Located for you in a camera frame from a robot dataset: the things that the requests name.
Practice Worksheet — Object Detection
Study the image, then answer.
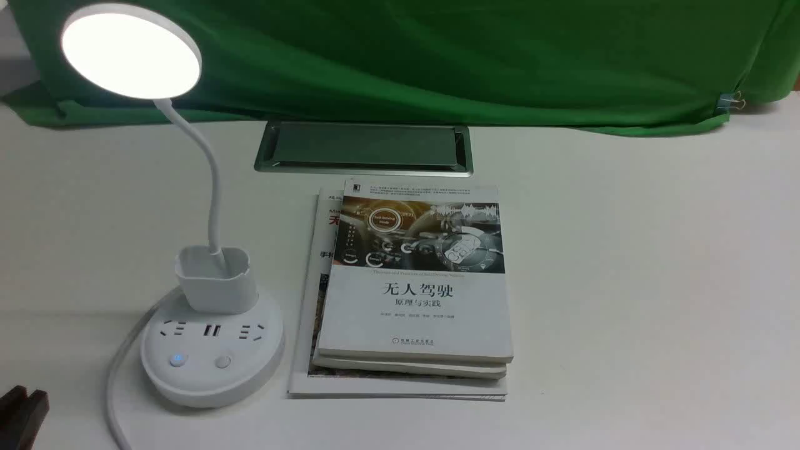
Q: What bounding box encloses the top white book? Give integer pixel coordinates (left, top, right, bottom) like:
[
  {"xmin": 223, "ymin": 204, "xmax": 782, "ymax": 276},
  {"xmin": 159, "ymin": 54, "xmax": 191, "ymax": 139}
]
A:
[{"xmin": 316, "ymin": 179, "xmax": 514, "ymax": 364}]

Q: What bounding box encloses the blue binder clip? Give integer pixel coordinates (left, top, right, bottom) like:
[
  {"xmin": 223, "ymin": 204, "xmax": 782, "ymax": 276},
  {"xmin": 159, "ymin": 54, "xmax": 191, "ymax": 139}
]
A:
[{"xmin": 715, "ymin": 91, "xmax": 748, "ymax": 113}]

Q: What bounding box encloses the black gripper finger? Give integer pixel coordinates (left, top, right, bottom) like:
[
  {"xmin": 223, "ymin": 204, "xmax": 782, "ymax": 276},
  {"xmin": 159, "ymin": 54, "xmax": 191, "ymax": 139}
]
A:
[{"xmin": 1, "ymin": 386, "xmax": 51, "ymax": 449}]

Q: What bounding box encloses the green backdrop cloth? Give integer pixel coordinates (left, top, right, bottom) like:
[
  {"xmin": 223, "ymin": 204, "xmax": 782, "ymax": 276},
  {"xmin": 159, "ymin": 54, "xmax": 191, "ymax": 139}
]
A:
[{"xmin": 1, "ymin": 0, "xmax": 800, "ymax": 137}]

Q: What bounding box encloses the middle white book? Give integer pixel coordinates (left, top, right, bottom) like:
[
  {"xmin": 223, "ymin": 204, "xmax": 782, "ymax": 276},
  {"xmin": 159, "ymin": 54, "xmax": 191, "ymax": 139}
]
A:
[{"xmin": 311, "ymin": 351, "xmax": 508, "ymax": 381}]

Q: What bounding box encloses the bottom large thin book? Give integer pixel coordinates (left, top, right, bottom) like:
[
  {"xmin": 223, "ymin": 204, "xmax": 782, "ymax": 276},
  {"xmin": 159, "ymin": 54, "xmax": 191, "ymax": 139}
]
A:
[{"xmin": 288, "ymin": 189, "xmax": 508, "ymax": 401}]

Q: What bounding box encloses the white desk lamp with socket base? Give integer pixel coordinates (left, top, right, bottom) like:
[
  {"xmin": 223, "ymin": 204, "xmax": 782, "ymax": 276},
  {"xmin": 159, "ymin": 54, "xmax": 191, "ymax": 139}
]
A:
[{"xmin": 60, "ymin": 2, "xmax": 285, "ymax": 408}]

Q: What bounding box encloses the white book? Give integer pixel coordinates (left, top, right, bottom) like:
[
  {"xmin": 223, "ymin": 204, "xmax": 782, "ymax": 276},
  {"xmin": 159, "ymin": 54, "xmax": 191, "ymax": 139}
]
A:
[
  {"xmin": 311, "ymin": 351, "xmax": 508, "ymax": 381},
  {"xmin": 316, "ymin": 179, "xmax": 514, "ymax": 364}
]

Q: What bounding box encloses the white power cable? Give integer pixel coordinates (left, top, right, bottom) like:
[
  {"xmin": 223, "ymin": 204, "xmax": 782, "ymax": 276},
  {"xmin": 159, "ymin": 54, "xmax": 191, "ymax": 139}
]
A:
[{"xmin": 104, "ymin": 289, "xmax": 183, "ymax": 450}]

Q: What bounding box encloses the metal desk cable hatch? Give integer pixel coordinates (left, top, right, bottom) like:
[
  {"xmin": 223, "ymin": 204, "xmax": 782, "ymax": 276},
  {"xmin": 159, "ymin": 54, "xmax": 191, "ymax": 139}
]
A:
[{"xmin": 254, "ymin": 121, "xmax": 474, "ymax": 178}]

